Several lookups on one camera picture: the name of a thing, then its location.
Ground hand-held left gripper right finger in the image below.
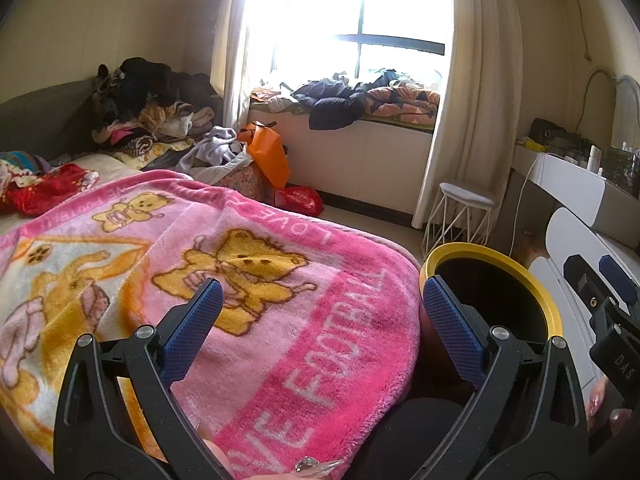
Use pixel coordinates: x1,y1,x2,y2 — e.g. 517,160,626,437
423,275,592,480

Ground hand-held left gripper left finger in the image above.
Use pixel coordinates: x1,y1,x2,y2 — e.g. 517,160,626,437
53,279,236,480

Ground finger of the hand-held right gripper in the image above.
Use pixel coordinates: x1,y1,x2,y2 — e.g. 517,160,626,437
598,253,640,312
563,253,612,329

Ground yellow and black bin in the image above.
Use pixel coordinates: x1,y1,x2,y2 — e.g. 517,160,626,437
418,241,564,352

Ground person's right hand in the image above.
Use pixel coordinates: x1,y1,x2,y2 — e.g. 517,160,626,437
584,379,634,437

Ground person's left hand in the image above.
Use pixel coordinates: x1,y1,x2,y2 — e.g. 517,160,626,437
196,421,347,480

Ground pink printed blanket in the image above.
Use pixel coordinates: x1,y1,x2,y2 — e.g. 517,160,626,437
0,169,422,480

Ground person's black pants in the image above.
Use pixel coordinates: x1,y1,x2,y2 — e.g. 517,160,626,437
344,305,502,480

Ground dark bag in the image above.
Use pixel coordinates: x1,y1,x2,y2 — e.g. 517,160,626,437
529,116,584,152

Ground floral fabric basket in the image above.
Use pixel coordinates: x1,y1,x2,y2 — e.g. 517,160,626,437
214,161,269,202

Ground red plastic bag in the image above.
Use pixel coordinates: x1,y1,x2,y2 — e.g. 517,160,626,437
273,185,326,218

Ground cream bed sheet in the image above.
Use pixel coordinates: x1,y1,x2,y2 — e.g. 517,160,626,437
0,154,147,222

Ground grey cloth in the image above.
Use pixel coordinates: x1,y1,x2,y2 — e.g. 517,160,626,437
176,125,249,172

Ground yellow patterned blanket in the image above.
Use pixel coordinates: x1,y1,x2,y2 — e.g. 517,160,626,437
111,136,197,164

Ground orange plastic bag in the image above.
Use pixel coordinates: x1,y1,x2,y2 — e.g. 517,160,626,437
236,120,292,189

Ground white window seat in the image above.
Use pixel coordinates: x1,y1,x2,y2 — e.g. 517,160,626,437
246,101,437,212

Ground red cloth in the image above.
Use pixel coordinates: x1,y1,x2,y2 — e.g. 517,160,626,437
6,161,102,217

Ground wide cream curtain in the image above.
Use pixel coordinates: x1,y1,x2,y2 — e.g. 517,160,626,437
411,0,517,232

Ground orange patterned quilt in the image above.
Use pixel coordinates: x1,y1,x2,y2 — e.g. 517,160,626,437
361,84,442,124

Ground colourful printed cloth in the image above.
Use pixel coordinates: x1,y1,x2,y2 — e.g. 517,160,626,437
0,149,52,192

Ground orange and white clothes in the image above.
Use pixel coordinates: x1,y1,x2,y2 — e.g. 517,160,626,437
249,84,297,114

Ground pile of dark clothes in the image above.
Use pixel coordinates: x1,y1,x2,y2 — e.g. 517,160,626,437
89,56,224,140

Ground dark jacket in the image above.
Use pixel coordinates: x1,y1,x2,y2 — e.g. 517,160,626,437
291,79,369,132

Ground grey headboard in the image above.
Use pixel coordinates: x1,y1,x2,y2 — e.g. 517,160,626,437
0,79,102,154

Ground narrow cream curtain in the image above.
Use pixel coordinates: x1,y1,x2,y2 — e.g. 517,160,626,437
209,0,282,127

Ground window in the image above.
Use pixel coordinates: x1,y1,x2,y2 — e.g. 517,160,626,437
244,0,452,87

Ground white cable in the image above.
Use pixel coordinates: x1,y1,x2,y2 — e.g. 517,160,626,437
509,171,539,257

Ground white wire stool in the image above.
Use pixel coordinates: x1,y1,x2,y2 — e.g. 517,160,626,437
421,180,502,257

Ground beige wall cable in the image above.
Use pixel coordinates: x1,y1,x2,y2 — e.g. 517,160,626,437
542,0,621,132

